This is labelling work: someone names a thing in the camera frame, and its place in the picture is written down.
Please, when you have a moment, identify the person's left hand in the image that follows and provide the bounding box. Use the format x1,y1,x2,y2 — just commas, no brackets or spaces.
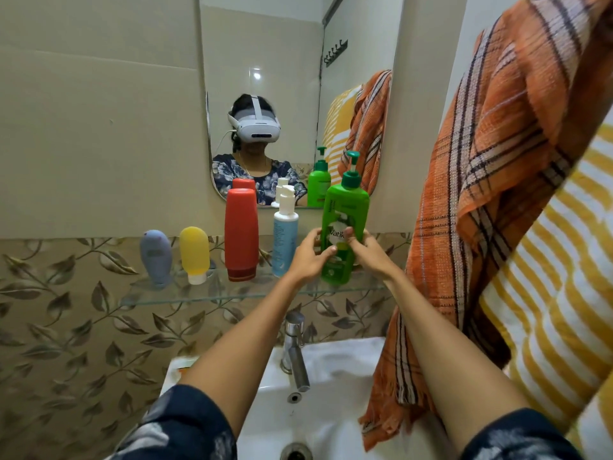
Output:
286,228,338,286

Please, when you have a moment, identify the person's right hand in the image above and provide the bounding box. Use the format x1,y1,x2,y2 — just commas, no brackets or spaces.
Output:
345,227,401,283

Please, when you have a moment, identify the green pump bottle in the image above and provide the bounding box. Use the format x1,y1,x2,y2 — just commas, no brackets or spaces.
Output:
320,151,370,285

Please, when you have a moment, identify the person's right forearm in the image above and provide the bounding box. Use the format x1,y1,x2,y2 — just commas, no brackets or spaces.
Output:
382,268,530,456

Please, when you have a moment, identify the person's left forearm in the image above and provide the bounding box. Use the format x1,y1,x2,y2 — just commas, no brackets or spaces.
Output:
178,275,314,439

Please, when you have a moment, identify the white and blue spray bottle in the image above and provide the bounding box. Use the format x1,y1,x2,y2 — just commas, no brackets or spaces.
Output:
271,185,299,278

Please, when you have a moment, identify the red plastic bottle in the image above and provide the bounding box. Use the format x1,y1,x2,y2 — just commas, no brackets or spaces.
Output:
224,188,260,282

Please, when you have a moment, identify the chrome faucet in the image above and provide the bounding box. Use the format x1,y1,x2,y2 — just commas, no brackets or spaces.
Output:
280,311,311,393

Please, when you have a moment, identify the glass shelf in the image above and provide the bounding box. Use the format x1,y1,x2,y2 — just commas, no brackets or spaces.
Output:
120,265,389,308

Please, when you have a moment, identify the white ceramic sink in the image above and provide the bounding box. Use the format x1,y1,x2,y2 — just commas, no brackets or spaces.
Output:
160,337,460,460

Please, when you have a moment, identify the yellow squeeze tube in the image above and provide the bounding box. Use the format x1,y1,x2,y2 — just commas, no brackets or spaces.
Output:
179,227,211,285

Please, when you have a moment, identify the grey-blue squeeze tube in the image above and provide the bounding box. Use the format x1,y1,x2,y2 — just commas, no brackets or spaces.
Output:
140,230,173,289

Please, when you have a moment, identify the orange and green soap packet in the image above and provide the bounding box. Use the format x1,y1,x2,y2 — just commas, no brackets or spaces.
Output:
172,356,199,380

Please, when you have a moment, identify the orange plaid towel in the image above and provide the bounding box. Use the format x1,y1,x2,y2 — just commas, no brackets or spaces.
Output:
359,0,613,452

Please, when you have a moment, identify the yellow and white striped towel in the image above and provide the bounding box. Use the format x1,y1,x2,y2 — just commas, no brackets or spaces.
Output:
479,110,613,460

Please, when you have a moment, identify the dark blue floral shirt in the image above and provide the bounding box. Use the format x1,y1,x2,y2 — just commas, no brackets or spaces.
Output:
105,384,582,460

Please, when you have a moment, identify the wall mirror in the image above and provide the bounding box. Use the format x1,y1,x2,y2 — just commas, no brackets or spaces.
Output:
199,0,405,209

